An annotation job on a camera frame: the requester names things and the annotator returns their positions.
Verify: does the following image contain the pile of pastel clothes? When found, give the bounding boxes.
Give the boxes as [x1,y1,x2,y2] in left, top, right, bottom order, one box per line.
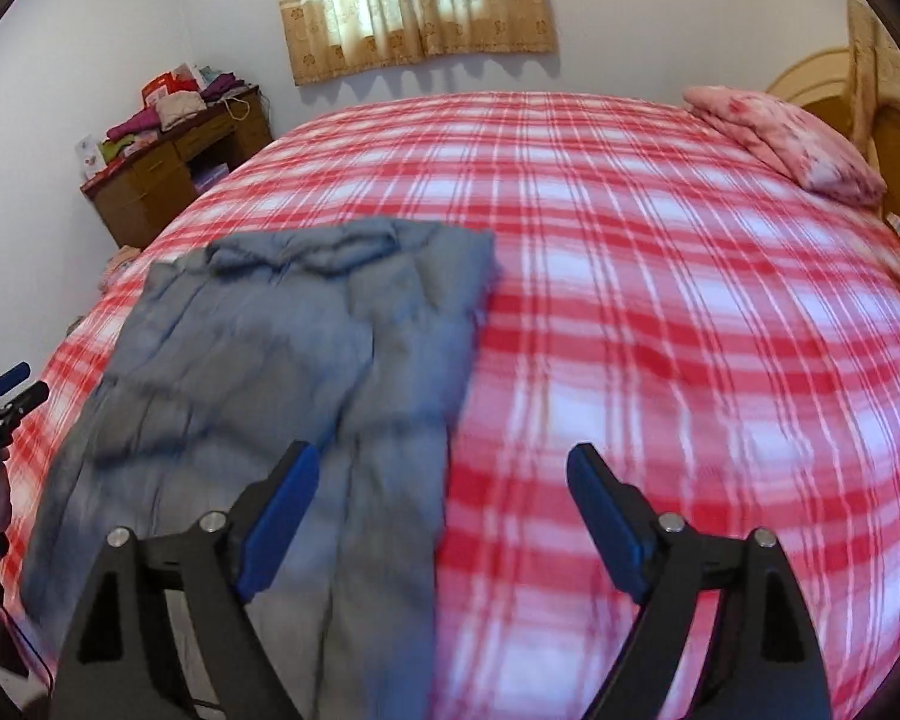
[97,246,148,293]

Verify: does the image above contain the grey puffer jacket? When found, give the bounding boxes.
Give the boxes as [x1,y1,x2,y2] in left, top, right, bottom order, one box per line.
[19,217,500,720]

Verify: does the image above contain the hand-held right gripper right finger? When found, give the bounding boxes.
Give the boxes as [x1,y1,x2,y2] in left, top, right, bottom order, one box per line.
[566,442,833,720]

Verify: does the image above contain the bed with red plaid sheet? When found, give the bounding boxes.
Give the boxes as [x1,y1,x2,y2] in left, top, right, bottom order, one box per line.
[0,90,900,720]

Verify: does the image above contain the black cable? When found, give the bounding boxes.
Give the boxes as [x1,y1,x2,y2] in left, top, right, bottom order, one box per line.
[0,606,55,695]

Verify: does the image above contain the pink floral pillow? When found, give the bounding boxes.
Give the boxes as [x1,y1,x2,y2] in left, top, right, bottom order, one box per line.
[682,85,887,203]

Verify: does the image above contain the brown wooden desk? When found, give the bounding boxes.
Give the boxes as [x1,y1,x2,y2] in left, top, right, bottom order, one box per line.
[81,85,275,250]

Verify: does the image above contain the beige folded cloth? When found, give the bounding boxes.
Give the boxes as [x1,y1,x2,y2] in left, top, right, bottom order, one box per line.
[156,90,205,128]

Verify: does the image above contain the beige floral side curtain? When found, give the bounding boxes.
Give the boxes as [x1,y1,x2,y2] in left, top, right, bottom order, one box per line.
[846,0,900,158]

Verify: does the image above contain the magenta folded clothes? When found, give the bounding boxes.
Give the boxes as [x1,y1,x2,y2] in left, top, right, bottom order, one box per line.
[105,111,160,142]

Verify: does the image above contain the white card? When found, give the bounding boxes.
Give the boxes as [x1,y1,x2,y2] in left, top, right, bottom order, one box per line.
[75,133,107,179]

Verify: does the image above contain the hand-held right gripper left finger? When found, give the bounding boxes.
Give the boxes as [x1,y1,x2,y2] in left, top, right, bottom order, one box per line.
[49,439,323,720]

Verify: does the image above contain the red box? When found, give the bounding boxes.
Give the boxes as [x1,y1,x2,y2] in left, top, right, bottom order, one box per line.
[141,71,196,107]

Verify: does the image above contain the beige floral window curtain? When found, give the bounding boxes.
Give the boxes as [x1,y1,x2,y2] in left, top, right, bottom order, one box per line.
[268,0,557,86]

